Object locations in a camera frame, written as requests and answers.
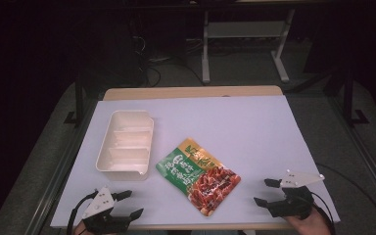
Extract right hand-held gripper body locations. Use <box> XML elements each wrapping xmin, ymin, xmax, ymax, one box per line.
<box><xmin>268</xmin><ymin>169</ymin><xmax>326</xmax><ymax>220</ymax></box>

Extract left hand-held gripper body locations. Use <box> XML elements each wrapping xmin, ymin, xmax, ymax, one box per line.
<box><xmin>81</xmin><ymin>186</ymin><xmax>130</xmax><ymax>235</ymax></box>

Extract cream plastic compartment box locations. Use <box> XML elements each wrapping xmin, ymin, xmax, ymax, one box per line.
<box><xmin>95</xmin><ymin>110</ymin><xmax>156</xmax><ymax>182</ymax></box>

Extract green and red food packet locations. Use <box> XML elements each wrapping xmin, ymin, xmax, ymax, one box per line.
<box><xmin>155</xmin><ymin>137</ymin><xmax>242</xmax><ymax>217</ymax></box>

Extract person's right hand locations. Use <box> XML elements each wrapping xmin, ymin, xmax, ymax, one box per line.
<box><xmin>285</xmin><ymin>208</ymin><xmax>333</xmax><ymax>235</ymax></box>

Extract person's left hand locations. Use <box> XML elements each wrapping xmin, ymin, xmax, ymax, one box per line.
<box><xmin>73</xmin><ymin>221</ymin><xmax>119</xmax><ymax>235</ymax></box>

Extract white table mat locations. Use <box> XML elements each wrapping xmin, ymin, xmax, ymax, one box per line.
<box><xmin>50</xmin><ymin>94</ymin><xmax>341</xmax><ymax>229</ymax></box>

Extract black metal stand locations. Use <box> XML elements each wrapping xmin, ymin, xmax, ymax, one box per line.
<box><xmin>63</xmin><ymin>73</ymin><xmax>86</xmax><ymax>127</ymax></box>
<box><xmin>342</xmin><ymin>67</ymin><xmax>370</xmax><ymax>127</ymax></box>

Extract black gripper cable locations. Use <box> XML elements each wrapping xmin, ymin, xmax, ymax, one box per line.
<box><xmin>66</xmin><ymin>190</ymin><xmax>100</xmax><ymax>235</ymax></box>
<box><xmin>308</xmin><ymin>191</ymin><xmax>337</xmax><ymax>235</ymax></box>

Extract thin black floor cable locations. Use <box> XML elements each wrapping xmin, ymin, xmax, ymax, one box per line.
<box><xmin>316</xmin><ymin>162</ymin><xmax>376</xmax><ymax>233</ymax></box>

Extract black floor cables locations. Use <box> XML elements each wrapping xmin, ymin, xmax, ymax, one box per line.
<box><xmin>129</xmin><ymin>32</ymin><xmax>207</xmax><ymax>88</ymax></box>

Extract white metal table frame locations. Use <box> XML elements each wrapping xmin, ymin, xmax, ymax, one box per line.
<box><xmin>201</xmin><ymin>8</ymin><xmax>297</xmax><ymax>84</ymax></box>

